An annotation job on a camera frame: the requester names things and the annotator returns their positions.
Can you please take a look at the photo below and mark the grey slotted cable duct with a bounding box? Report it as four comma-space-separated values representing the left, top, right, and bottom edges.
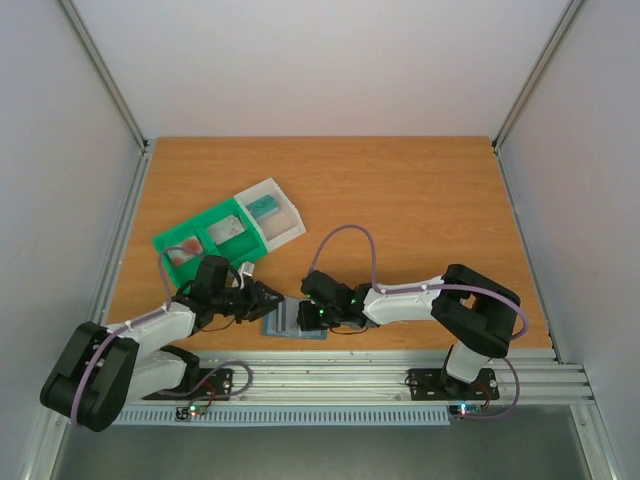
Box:
114, 405, 450, 428

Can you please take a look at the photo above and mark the white card in middle compartment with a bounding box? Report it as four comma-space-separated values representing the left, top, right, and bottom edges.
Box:
206, 215, 245, 245

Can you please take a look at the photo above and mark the small circuit board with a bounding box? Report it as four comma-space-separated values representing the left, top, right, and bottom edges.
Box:
449, 403, 483, 419
174, 405, 208, 422

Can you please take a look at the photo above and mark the blue card holder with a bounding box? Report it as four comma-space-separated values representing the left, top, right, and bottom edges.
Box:
262, 297, 328, 340

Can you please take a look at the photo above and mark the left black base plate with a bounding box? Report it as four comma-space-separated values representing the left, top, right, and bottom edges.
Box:
144, 368, 234, 401

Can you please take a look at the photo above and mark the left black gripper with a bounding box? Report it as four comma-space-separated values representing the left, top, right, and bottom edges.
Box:
213, 279, 285, 323

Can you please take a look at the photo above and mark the teal card stack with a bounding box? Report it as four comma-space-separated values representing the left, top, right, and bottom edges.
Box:
246, 195, 280, 221

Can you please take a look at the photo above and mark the white plastic bin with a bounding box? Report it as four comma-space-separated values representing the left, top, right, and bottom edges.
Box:
234, 178, 306, 252

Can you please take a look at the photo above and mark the left small circuit board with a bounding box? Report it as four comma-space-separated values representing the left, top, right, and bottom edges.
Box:
174, 405, 208, 422

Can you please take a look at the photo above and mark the red patterned card in bin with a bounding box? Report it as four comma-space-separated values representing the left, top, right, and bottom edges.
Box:
166, 236, 203, 267

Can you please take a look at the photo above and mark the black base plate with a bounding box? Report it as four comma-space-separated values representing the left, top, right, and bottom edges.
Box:
405, 368, 500, 401
144, 368, 234, 401

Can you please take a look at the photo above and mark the aluminium frame post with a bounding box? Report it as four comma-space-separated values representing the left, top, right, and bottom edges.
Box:
54, 0, 151, 154
491, 0, 587, 156

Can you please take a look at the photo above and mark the green plastic bin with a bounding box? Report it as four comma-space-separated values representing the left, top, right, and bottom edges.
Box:
152, 198, 267, 287

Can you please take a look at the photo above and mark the right small circuit board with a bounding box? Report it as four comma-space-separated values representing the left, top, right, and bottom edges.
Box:
449, 403, 483, 419

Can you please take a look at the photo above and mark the right aluminium frame post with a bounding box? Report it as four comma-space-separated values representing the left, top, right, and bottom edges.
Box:
491, 0, 587, 156

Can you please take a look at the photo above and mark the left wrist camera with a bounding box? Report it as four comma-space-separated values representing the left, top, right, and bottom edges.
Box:
238, 261, 255, 279

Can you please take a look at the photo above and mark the striped card in holder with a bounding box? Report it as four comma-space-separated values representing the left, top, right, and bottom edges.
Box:
274, 297, 299, 337

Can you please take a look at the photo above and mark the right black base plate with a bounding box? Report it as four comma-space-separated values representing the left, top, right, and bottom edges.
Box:
405, 368, 500, 401

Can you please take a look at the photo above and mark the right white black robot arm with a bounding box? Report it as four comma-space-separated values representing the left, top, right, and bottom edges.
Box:
297, 264, 528, 399

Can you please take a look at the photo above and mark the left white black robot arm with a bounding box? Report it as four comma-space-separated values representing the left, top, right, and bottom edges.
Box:
39, 255, 284, 432

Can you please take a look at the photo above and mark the front aluminium rail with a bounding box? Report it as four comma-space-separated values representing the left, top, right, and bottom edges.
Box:
45, 349, 596, 406

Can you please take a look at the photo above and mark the left aluminium frame post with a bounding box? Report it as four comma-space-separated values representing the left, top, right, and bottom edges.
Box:
54, 0, 151, 154

